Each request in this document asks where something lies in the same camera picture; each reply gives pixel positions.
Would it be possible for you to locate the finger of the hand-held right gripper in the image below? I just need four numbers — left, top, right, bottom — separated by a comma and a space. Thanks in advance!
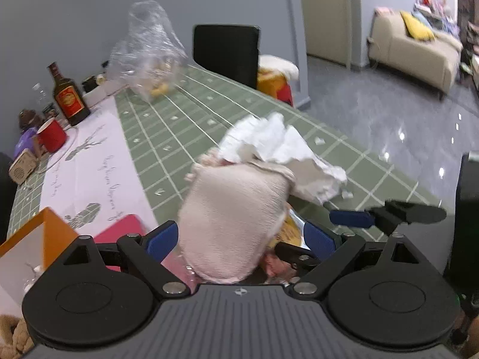
277, 242, 319, 272
329, 200, 408, 234

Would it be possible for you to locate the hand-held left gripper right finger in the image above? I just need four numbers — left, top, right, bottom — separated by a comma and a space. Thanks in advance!
294, 220, 420, 302

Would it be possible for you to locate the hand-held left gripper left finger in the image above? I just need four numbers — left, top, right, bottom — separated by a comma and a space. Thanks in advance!
62, 220, 190, 300

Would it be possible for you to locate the yellow snack packet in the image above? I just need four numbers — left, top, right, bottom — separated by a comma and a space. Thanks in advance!
275, 209, 311, 249

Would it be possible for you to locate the beige knitted cloth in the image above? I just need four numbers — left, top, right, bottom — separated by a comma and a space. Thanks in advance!
178, 153, 296, 285

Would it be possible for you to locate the white cloth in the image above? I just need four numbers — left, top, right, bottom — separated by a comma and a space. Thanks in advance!
217, 112, 348, 204
258, 55, 300, 80

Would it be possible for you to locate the brown plush toy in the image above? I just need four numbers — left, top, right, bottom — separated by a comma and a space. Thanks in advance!
0, 314, 34, 359

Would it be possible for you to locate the red box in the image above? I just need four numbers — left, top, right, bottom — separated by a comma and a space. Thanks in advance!
93, 214, 150, 270

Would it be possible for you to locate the white printed table runner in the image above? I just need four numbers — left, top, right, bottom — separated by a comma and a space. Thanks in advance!
37, 95, 158, 232

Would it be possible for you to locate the orange cardboard box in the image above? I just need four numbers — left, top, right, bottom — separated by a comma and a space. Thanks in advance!
0, 207, 81, 307

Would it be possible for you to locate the green checked tablecloth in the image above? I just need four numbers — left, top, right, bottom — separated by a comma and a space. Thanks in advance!
7, 63, 442, 247

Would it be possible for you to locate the red plastic stool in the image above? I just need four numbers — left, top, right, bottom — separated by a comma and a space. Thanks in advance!
277, 85, 295, 107

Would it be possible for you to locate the red mug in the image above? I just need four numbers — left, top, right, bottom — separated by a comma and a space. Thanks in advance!
35, 118, 68, 154

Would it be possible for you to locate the white flat box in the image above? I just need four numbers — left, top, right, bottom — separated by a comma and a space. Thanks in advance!
84, 82, 124, 107

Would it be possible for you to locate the orange plastic stool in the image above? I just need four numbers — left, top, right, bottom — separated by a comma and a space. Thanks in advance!
257, 69, 292, 101

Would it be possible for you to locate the small beige wooden box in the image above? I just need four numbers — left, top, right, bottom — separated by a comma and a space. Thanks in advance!
8, 149, 40, 185

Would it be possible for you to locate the beige sofa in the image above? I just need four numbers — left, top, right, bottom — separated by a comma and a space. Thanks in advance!
369, 7, 465, 100

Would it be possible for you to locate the dark bottle with red label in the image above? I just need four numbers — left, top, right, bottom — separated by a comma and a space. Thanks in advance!
47, 62, 91, 127

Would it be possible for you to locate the white cloth on stool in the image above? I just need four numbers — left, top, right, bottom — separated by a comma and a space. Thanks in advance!
258, 55, 300, 80

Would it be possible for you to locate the purple packet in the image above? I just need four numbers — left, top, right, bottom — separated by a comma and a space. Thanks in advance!
14, 127, 38, 158

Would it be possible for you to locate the brown jar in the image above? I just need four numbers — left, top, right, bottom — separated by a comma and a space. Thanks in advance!
19, 108, 40, 130

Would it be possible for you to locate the clear plastic bag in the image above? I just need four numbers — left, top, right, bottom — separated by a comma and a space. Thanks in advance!
107, 0, 190, 101

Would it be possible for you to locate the yellow cushion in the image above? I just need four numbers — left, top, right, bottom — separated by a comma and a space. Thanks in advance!
400, 10, 436, 42

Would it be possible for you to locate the black chair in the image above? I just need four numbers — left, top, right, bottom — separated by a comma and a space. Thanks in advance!
192, 24, 260, 90

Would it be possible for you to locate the cream door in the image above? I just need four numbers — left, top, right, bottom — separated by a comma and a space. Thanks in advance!
297, 0, 352, 70

